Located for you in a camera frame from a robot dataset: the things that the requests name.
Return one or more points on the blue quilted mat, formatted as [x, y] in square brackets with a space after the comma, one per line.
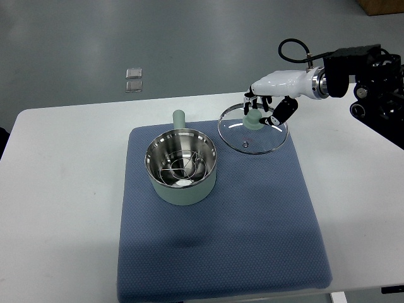
[256, 232]

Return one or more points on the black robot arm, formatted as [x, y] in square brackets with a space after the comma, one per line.
[378, 87]

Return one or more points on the upper metal floor plate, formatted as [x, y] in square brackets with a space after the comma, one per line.
[133, 73]

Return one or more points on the wire steaming rack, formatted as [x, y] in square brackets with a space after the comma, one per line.
[182, 168]

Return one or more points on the glass lid with green knob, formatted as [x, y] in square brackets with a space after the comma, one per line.
[244, 132]

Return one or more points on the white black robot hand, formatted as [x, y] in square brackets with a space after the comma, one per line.
[290, 85]

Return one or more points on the brown cardboard box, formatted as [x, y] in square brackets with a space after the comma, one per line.
[381, 7]

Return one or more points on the green pot with steel interior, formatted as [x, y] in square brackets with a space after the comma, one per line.
[181, 138]

